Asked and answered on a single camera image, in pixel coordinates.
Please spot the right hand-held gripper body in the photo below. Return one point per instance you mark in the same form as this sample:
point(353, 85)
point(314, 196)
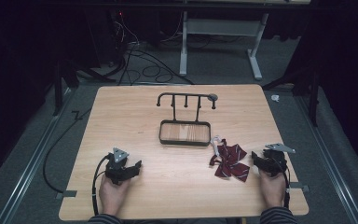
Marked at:
point(276, 158)

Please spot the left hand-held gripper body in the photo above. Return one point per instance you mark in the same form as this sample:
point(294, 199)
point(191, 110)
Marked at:
point(117, 163)

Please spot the dark red striped bow tie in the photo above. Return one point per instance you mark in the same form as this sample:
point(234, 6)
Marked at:
point(230, 161)

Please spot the black hook rack wooden tray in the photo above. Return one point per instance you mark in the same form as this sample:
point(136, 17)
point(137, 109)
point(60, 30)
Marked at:
point(185, 133)

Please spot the person's right hand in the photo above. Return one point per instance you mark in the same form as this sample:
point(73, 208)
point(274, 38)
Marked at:
point(272, 189)

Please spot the person's left hand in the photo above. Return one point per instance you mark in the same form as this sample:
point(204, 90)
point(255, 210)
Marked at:
point(113, 196)

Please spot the grey tape strip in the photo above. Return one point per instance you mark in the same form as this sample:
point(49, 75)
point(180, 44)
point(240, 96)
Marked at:
point(299, 187)
point(66, 194)

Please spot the small white crumpled scrap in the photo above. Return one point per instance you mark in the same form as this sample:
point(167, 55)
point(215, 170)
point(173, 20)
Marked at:
point(275, 98)

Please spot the black metal stand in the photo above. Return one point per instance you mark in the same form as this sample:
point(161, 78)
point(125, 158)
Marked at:
point(307, 87)
point(60, 81)

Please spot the metal floor rail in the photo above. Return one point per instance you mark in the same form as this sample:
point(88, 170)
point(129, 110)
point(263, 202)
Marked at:
point(34, 158)
point(326, 155)

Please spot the white metal desk frame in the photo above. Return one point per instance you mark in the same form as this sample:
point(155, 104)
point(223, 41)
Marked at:
point(220, 27)

